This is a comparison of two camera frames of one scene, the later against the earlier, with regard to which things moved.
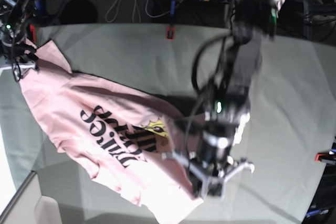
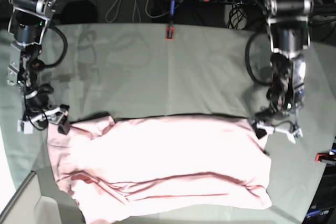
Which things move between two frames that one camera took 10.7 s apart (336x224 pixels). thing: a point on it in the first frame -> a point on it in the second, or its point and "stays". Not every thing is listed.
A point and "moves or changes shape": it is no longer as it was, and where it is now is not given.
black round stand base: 79,11 stays
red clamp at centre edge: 169,33 stays
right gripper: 217,139 -> 283,104
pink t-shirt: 117,130 moves or changes shape
